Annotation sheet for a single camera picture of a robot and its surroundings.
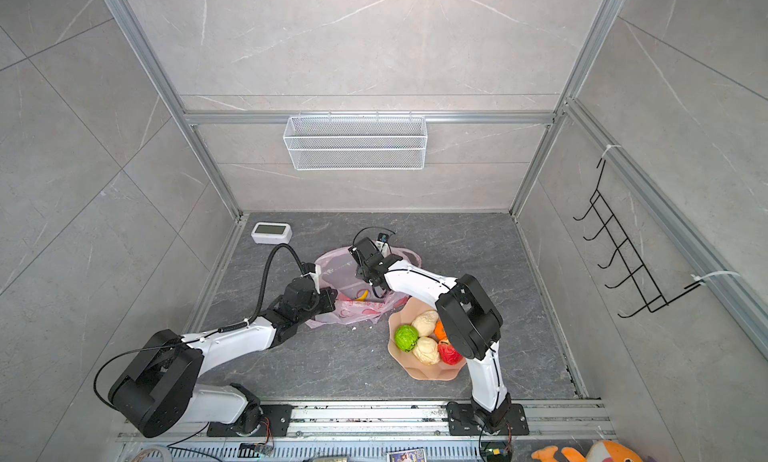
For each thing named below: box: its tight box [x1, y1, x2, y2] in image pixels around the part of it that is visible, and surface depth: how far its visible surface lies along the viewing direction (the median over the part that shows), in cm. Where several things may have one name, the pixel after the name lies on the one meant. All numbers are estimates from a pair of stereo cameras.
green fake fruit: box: [394, 324, 419, 352], surface depth 81 cm
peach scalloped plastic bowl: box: [387, 297, 467, 381], surface depth 82 cm
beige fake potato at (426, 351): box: [412, 336, 440, 365], surface depth 81 cm
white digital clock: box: [250, 222, 293, 245], surface depth 110 cm
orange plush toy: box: [531, 440, 658, 462], surface depth 66 cm
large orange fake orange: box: [434, 320, 448, 340], surface depth 85 cm
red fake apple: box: [438, 343, 464, 366], surface depth 79 cm
